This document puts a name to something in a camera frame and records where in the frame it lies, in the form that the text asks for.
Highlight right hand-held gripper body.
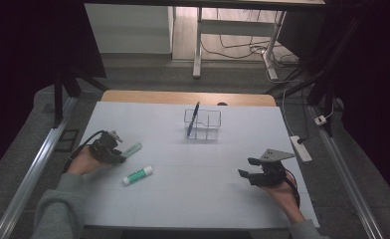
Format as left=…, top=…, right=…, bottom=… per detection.
left=248, top=147, right=296, bottom=187

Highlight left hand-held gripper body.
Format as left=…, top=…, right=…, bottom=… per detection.
left=89, top=129, right=124, bottom=165

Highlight green highlighter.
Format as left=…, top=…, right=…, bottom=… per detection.
left=120, top=141, right=143, bottom=160

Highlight green and white glue stick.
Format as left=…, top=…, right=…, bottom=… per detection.
left=121, top=164, right=154, bottom=186

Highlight clear plastic pen organizer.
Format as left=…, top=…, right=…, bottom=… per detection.
left=183, top=109, right=223, bottom=142

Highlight blue pen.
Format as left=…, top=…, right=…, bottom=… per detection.
left=185, top=101, right=201, bottom=139

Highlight person's left hand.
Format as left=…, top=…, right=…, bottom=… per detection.
left=67, top=144, right=110, bottom=177

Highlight person's right hand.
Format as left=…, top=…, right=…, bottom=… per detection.
left=258, top=175, right=306, bottom=226

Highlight white power strip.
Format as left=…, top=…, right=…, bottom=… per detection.
left=289, top=134, right=313, bottom=163

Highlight black stand legs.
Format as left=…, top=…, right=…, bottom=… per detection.
left=264, top=64, right=338, bottom=137
left=52, top=68, right=110, bottom=129

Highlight black curtain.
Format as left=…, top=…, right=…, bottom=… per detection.
left=277, top=0, right=390, bottom=208
left=0, top=0, right=107, bottom=182

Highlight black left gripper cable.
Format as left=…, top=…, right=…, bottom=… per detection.
left=63, top=129, right=106, bottom=174

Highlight dark right gripper cable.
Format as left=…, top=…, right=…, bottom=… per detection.
left=283, top=168, right=302, bottom=209

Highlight black square floor frame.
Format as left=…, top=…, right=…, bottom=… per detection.
left=54, top=128, right=81, bottom=153

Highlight aluminium rail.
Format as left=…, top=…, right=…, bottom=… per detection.
left=307, top=105, right=386, bottom=239
left=0, top=96, right=79, bottom=239

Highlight black floor cable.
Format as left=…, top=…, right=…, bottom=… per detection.
left=200, top=31, right=300, bottom=69

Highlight white desk frame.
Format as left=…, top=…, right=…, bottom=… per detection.
left=192, top=6, right=289, bottom=82

